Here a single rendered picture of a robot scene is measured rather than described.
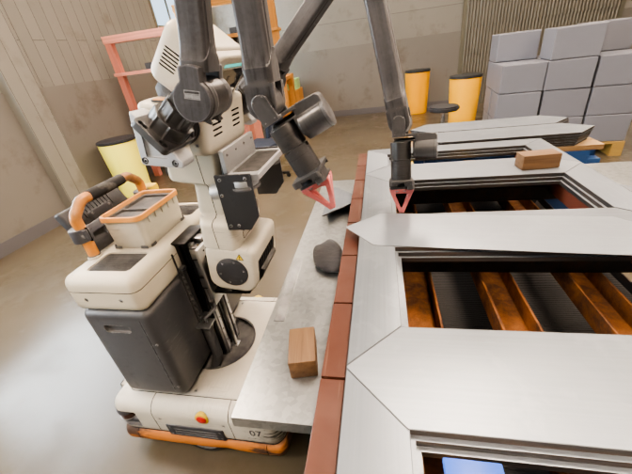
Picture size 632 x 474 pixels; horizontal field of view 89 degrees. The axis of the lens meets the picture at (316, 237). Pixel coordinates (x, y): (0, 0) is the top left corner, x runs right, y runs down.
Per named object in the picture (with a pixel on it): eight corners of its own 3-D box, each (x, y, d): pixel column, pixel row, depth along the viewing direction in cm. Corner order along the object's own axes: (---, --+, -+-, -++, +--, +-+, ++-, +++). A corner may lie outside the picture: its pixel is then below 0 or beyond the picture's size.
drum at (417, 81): (426, 109, 660) (429, 67, 622) (429, 113, 621) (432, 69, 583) (403, 111, 670) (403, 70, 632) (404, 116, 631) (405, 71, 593)
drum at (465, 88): (480, 127, 491) (487, 73, 455) (448, 130, 499) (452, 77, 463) (472, 120, 530) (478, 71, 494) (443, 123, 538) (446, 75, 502)
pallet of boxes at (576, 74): (587, 135, 398) (622, 18, 338) (620, 155, 331) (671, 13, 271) (478, 140, 433) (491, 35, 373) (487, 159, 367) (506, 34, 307)
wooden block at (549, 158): (549, 162, 115) (553, 148, 113) (559, 167, 110) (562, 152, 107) (513, 165, 117) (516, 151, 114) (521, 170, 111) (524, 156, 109)
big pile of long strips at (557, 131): (560, 124, 175) (563, 113, 172) (604, 144, 141) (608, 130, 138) (408, 136, 191) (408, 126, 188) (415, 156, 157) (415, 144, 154)
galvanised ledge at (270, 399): (361, 184, 172) (360, 179, 170) (330, 436, 62) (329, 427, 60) (323, 186, 176) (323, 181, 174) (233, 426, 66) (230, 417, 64)
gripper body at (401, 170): (411, 181, 99) (411, 157, 96) (414, 187, 89) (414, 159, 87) (389, 183, 100) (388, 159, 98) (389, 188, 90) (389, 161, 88)
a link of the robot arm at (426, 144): (396, 118, 94) (391, 116, 86) (438, 113, 90) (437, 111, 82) (397, 159, 97) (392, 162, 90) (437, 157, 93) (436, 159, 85)
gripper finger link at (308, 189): (348, 193, 74) (327, 157, 71) (345, 206, 68) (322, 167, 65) (323, 205, 77) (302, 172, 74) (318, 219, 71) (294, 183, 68)
